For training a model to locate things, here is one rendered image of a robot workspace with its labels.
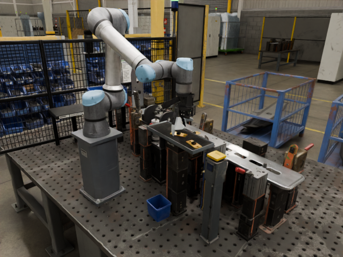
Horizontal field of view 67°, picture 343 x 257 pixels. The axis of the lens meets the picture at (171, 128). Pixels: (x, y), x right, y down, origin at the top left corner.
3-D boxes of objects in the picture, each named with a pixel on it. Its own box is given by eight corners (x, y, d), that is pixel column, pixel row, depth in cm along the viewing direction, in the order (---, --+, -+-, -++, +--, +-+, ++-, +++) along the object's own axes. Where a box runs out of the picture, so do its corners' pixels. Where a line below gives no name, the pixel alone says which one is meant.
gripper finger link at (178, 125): (179, 136, 119) (185, 117, 121) (168, 134, 122) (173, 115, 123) (182, 137, 122) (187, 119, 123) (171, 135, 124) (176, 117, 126)
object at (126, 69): (140, 81, 252) (139, 48, 241) (119, 84, 239) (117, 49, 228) (139, 81, 254) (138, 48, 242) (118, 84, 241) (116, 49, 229)
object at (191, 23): (172, 118, 495) (174, 1, 419) (167, 116, 503) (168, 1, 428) (204, 106, 565) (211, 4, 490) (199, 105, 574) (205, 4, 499)
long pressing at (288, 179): (310, 176, 128) (311, 173, 128) (286, 193, 115) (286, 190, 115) (152, 107, 228) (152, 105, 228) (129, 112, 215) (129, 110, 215)
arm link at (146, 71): (78, 0, 116) (153, 69, 105) (98, 2, 125) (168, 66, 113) (72, 24, 123) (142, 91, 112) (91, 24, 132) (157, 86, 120)
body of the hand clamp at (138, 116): (143, 154, 208) (142, 112, 195) (136, 157, 204) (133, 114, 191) (139, 152, 212) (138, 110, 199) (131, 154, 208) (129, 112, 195)
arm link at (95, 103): (78, 117, 141) (75, 92, 136) (98, 110, 152) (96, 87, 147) (94, 121, 135) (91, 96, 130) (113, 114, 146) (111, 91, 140)
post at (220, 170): (220, 238, 128) (228, 159, 112) (209, 245, 124) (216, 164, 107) (209, 229, 134) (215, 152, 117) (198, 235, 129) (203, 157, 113)
